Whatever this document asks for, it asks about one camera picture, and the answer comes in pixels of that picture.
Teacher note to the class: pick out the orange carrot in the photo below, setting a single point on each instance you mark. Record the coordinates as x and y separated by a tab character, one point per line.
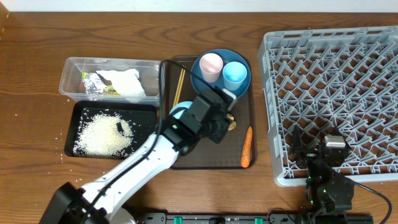
246	150

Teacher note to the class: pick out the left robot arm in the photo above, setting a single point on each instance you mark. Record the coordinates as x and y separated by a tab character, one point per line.
100	200

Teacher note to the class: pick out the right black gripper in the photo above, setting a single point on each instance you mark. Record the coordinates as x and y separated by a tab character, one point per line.
310	150

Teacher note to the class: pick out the brown mushroom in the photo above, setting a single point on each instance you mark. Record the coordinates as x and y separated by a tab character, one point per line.
233	123

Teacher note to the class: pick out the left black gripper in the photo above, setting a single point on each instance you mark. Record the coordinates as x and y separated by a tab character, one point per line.
219	125

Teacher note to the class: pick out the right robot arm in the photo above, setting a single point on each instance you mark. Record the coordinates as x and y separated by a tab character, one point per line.
329	193

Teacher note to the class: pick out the pink plastic cup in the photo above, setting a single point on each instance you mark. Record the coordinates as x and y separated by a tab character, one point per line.
211	65

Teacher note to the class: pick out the black plastic tray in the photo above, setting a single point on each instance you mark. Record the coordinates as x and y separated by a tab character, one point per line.
141	117

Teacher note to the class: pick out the white napkin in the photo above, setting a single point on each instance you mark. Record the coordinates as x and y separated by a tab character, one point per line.
126	83

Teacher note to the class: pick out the clear plastic bin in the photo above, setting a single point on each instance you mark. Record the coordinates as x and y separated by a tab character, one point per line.
150	78

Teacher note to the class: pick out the foil and yellow snack wrapper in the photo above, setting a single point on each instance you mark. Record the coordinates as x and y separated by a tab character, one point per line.
95	85

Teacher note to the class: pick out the grey plastic dishwasher rack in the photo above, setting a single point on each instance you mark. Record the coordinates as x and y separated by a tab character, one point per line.
319	79

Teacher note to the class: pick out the dark brown serving tray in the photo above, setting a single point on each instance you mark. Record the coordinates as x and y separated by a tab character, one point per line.
207	154

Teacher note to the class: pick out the light blue bowl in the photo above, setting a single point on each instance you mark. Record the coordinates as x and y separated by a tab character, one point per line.
178	110

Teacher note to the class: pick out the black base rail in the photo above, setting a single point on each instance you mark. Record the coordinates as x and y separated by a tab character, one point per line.
273	218

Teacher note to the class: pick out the light blue plastic cup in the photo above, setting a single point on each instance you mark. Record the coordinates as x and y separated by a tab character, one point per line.
234	73

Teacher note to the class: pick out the pile of white rice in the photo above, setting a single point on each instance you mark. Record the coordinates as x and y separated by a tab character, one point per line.
104	136

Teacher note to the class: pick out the dark blue round plate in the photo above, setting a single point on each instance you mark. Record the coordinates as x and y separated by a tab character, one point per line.
231	60

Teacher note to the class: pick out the wooden chopstick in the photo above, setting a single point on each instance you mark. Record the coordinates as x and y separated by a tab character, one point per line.
178	88

